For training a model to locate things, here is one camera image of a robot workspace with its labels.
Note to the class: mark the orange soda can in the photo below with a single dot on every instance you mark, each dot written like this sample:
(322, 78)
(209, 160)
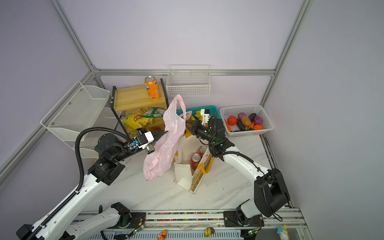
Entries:
(152, 87)

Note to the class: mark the white plastic vegetable basket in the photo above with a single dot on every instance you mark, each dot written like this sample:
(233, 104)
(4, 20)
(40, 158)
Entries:
(226, 112)

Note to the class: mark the red tomato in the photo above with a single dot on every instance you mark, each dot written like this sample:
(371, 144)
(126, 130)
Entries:
(232, 120)

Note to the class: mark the green snack bag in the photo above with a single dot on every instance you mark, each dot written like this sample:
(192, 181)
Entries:
(154, 112)

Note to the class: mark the yellow chips bag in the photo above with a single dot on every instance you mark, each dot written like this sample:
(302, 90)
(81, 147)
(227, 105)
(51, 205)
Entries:
(135, 120)

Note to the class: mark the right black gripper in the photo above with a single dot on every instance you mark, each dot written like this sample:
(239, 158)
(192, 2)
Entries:
(196, 126)

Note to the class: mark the pink plastic grocery bag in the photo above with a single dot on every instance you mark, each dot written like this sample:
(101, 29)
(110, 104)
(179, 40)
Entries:
(160, 161)

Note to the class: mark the wooden three-tier shelf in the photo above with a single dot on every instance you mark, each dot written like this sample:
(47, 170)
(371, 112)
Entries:
(128, 100)

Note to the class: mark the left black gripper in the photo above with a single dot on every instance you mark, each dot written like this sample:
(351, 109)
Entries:
(151, 134)

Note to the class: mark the white canvas tote bag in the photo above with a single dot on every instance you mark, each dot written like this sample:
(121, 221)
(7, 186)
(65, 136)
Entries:
(187, 178)

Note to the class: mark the brown potato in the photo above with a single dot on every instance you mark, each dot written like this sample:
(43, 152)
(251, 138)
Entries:
(246, 121)

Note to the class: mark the white wire wall basket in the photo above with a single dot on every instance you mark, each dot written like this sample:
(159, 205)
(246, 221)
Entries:
(189, 80)

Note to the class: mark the teal plastic fruit basket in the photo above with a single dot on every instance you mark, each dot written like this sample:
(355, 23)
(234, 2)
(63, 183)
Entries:
(213, 109)

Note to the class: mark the purple round vegetable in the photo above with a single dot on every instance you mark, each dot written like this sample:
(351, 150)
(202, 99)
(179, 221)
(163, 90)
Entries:
(258, 120)

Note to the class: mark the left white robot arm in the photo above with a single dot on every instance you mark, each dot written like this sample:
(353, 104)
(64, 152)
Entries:
(113, 147)

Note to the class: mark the red cola can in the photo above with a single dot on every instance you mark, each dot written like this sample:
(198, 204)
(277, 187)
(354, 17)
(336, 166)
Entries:
(195, 161)
(202, 150)

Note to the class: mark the white mesh two-tier rack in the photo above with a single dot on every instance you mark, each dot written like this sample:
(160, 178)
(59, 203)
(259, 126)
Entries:
(82, 107)

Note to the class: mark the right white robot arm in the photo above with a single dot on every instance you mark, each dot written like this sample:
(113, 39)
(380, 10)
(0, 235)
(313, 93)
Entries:
(269, 187)

